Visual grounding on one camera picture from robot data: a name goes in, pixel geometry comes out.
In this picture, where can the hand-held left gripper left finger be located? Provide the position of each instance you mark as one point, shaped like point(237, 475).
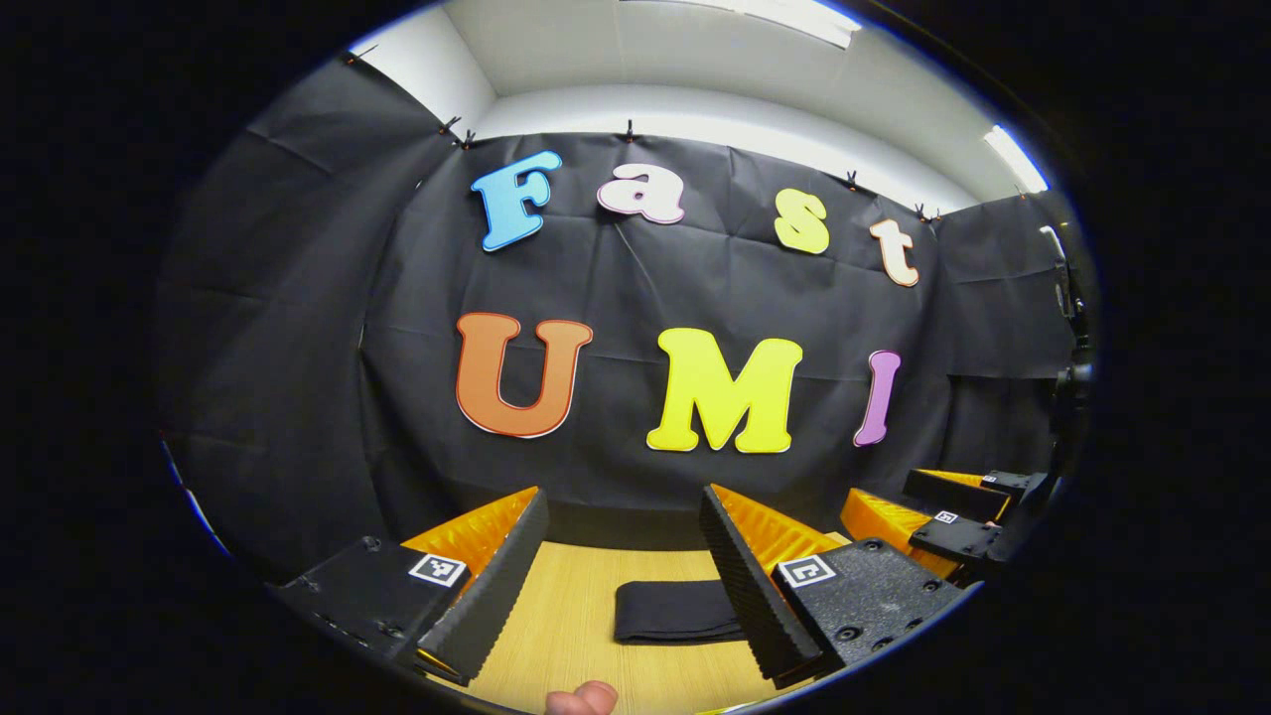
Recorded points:
point(492, 586)

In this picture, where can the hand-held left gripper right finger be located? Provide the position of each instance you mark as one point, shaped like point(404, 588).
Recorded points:
point(750, 596)

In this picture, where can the black backdrop cloth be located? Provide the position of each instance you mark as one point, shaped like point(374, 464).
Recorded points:
point(635, 278)

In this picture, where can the row of black cloth clips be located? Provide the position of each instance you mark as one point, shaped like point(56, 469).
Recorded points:
point(629, 132)

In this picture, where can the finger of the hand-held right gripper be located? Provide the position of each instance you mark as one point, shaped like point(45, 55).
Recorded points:
point(953, 489)
point(958, 538)

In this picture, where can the long ceiling light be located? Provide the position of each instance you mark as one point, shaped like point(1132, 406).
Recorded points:
point(1015, 159)
point(784, 18)

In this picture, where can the dark grey jeans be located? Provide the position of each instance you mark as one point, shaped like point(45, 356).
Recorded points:
point(675, 611)

